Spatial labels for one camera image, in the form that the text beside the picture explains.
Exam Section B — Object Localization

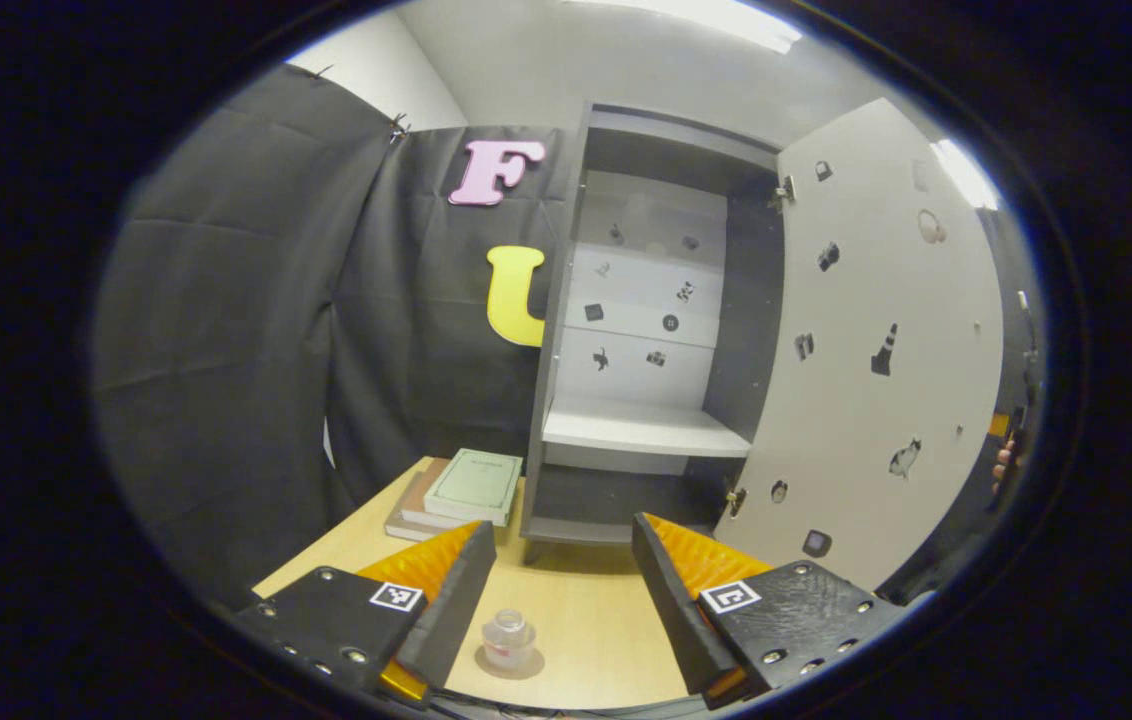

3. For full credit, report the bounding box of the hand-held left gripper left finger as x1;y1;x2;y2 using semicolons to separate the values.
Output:
231;520;497;706

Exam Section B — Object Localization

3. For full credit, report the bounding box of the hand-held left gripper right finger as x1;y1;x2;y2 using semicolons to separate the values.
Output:
631;512;912;711

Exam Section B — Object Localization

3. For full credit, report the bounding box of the small clear bottle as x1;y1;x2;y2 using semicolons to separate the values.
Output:
481;608;537;673

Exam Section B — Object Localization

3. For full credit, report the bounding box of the grey cabinet door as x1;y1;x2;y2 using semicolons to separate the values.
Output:
713;97;1009;593

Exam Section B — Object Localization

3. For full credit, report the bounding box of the dark grey cabinet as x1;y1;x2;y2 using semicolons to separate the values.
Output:
523;100;789;547

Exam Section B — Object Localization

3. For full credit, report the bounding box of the light grey cabinet shelf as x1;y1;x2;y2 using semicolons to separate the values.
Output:
541;395;754;477

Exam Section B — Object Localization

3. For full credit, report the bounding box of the brown book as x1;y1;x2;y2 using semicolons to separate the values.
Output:
384;498;457;544

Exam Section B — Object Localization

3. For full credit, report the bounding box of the beige book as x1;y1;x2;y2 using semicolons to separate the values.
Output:
400;457;507;531

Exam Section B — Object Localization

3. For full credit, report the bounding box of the green book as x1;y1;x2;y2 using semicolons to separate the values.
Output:
423;448;524;528

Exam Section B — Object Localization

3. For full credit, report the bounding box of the ceiling light panel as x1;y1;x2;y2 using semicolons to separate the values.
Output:
931;138;1001;212
566;0;803;55

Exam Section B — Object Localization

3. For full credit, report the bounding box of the black backdrop cloth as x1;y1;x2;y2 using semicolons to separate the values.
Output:
91;62;1045;613

